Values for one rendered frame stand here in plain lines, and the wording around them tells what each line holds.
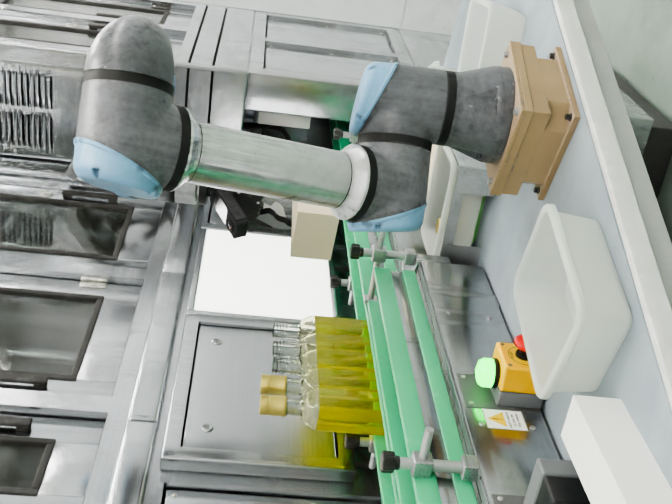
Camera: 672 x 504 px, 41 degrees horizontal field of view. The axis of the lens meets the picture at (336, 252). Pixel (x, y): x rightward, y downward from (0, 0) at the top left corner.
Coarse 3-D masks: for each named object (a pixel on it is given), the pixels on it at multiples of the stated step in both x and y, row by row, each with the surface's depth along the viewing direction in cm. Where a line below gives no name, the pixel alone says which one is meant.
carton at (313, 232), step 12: (300, 204) 161; (300, 216) 160; (312, 216) 160; (324, 216) 160; (300, 228) 162; (312, 228) 162; (324, 228) 162; (336, 228) 162; (300, 240) 165; (312, 240) 165; (324, 240) 165; (300, 252) 167; (312, 252) 167; (324, 252) 167
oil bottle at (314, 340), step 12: (312, 336) 168; (324, 336) 168; (336, 336) 169; (348, 336) 169; (360, 336) 170; (300, 348) 167; (312, 348) 165; (324, 348) 165; (336, 348) 165; (348, 348) 166; (360, 348) 166
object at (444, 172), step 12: (444, 156) 185; (432, 168) 187; (444, 168) 187; (456, 168) 171; (432, 180) 188; (444, 180) 188; (432, 192) 189; (444, 192) 189; (432, 204) 190; (444, 204) 173; (432, 216) 192; (444, 216) 174; (432, 228) 192; (444, 228) 176; (432, 240) 188; (432, 252) 183
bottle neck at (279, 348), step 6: (276, 342) 167; (282, 342) 167; (288, 342) 167; (294, 342) 168; (276, 348) 166; (282, 348) 166; (288, 348) 166; (294, 348) 167; (276, 354) 167; (282, 354) 167; (288, 354) 167; (294, 354) 167
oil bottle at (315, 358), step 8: (312, 352) 163; (320, 352) 163; (328, 352) 163; (336, 352) 164; (344, 352) 164; (352, 352) 164; (360, 352) 165; (304, 360) 161; (312, 360) 160; (320, 360) 161; (328, 360) 161; (336, 360) 161; (344, 360) 162; (352, 360) 162; (360, 360) 162; (368, 360) 163; (304, 368) 160; (336, 368) 160; (344, 368) 160; (352, 368) 160; (360, 368) 160; (368, 368) 161
